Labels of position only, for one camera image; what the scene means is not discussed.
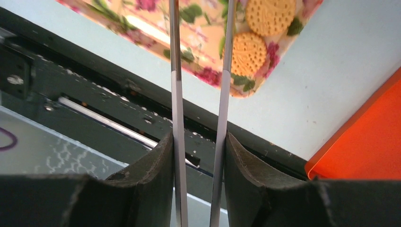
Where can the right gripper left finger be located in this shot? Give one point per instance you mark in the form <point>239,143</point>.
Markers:
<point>140,195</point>

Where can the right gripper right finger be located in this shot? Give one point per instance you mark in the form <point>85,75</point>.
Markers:
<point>259,195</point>

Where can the metal tongs white handle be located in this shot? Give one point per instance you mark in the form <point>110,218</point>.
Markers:
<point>178,118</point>

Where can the orange tin lid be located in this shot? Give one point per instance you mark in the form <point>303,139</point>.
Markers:
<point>368,145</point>

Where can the floral rectangular tray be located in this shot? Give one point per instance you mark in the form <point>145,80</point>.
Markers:
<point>146,23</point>

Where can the round tan biscuit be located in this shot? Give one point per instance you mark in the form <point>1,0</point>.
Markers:
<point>249,53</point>
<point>269,17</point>

